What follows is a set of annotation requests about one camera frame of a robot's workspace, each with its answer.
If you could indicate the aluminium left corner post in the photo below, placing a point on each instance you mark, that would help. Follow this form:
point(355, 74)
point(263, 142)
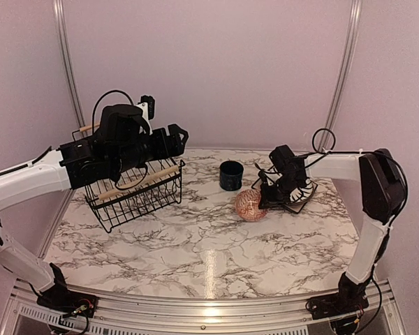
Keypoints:
point(59, 14)

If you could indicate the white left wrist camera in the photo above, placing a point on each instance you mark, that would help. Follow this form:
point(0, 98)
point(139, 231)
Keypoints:
point(147, 105)

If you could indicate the white round plate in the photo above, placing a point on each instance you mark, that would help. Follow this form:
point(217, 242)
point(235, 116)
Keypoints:
point(303, 194)

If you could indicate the square floral plate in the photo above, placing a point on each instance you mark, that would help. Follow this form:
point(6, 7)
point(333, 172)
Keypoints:
point(292, 208)

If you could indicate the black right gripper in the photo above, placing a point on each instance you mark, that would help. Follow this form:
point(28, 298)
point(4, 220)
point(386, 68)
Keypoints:
point(267, 200)

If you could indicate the blue white patterned bowl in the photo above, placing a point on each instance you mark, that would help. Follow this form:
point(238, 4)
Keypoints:
point(247, 205)

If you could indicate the aluminium corner post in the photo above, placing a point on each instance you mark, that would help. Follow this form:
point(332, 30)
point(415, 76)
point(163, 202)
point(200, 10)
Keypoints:
point(346, 61)
point(59, 14)

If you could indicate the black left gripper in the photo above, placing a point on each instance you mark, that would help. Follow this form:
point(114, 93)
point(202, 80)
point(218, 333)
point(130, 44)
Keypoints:
point(177, 146)

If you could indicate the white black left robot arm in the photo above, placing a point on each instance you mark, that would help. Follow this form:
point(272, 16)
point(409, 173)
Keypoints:
point(43, 175)

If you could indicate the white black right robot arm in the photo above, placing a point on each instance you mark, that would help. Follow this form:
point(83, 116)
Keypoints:
point(384, 193)

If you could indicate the dark blue mug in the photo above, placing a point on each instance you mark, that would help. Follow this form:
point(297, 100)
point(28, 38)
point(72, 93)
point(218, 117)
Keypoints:
point(230, 175)

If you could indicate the aluminium right corner post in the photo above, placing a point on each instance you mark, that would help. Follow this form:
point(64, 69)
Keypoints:
point(346, 61)

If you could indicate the aluminium front frame rail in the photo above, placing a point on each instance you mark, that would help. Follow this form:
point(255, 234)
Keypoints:
point(118, 313)

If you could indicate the black wire dish rack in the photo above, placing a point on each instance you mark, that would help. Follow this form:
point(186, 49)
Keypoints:
point(117, 198)

